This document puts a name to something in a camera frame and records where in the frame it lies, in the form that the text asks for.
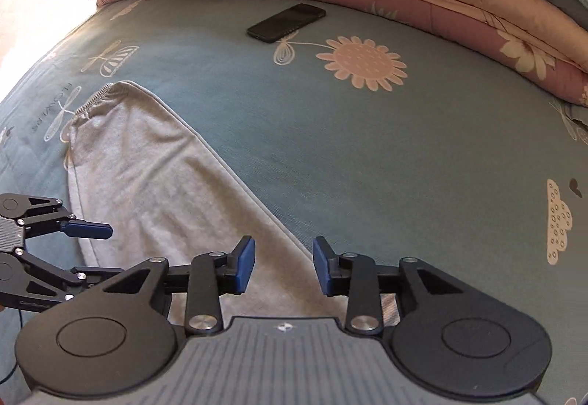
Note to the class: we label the grey sweatpants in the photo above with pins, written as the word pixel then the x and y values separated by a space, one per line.
pixel 134 164

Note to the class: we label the black smartphone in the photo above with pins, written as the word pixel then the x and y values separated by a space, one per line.
pixel 285 23

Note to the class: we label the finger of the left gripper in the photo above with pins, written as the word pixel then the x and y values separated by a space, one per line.
pixel 31 284
pixel 38 216

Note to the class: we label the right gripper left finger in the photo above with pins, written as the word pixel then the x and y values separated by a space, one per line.
pixel 211 276

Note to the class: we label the blue floral bed sheet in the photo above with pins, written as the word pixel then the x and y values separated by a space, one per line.
pixel 361 129

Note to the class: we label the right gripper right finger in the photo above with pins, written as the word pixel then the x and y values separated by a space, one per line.
pixel 355 277

